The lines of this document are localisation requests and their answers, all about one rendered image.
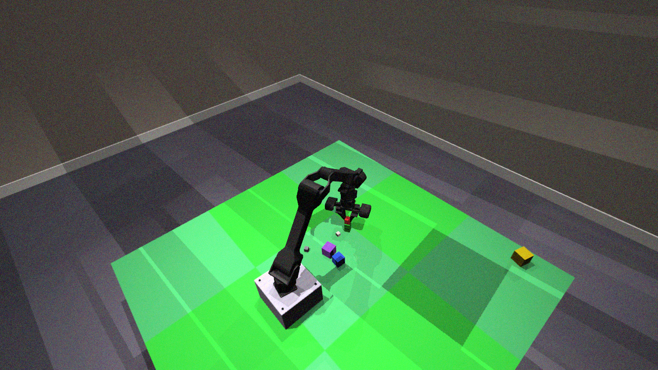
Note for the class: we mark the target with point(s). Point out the blue block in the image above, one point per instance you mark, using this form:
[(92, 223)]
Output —
[(338, 259)]

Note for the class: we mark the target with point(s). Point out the yellow block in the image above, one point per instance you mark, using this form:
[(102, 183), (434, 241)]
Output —
[(522, 256)]

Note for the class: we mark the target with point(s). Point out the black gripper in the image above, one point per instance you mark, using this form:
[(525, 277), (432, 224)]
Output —
[(348, 204)]

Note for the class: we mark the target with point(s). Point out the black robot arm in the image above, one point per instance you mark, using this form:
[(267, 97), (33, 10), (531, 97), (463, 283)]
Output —
[(286, 265)]

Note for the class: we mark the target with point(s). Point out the purple block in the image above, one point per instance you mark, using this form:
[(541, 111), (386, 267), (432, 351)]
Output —
[(329, 249)]

